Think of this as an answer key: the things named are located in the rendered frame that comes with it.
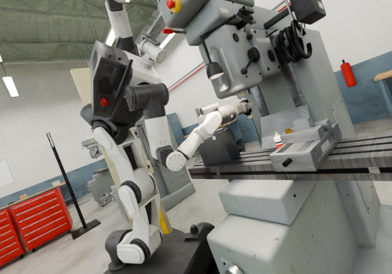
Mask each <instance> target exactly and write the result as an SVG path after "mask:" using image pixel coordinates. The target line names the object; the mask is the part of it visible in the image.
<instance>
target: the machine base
mask: <svg viewBox="0 0 392 274"><path fill-rule="evenodd" d="M354 274H392V206H391V205H384V204H380V212H379V221H378V227H377V237H376V246H375V247H374V248H369V247H364V246H361V245H360V246H359V250H358V256H357V260H356V265H355V271H354Z"/></svg>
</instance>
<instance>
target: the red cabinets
mask: <svg viewBox="0 0 392 274"><path fill-rule="evenodd" d="M72 224H73V221H72V218H71V215H70V213H69V210H68V208H67V205H66V203H65V201H64V198H63V196H62V193H61V190H60V188H59V185H58V186H56V187H54V188H51V189H48V190H46V191H44V192H41V193H39V194H37V195H34V196H31V197H29V198H26V199H24V200H22V201H19V202H17V203H15V204H14V205H9V206H7V207H4V208H2V209H0V266H2V265H3V264H5V263H7V262H9V261H11V260H13V259H15V258H16V257H18V256H20V258H21V259H22V258H23V254H24V253H25V251H26V249H28V251H30V250H32V251H33V252H35V251H36V249H35V248H36V247H38V246H39V245H42V244H43V243H45V242H47V241H49V240H51V239H52V238H54V237H56V236H58V235H60V234H62V233H64V232H66V231H68V233H70V232H71V231H70V229H71V228H72Z"/></svg>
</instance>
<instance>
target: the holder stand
mask: <svg viewBox="0 0 392 274"><path fill-rule="evenodd" d="M198 150H199V152H200V155H201V157H202V161H203V162H204V165H205V166H207V165H211V164H219V163H226V162H231V161H233V160H234V159H235V158H236V157H237V156H239V155H240V152H239V150H238V147H237V145H236V142H235V139H234V137H233V134H232V131H231V128H226V129H224V128H220V129H217V130H216V131H215V132H214V134H213V135H212V136H211V137H210V138H208V139H206V140H203V141H202V143H201V144H200V145H199V147H198Z"/></svg>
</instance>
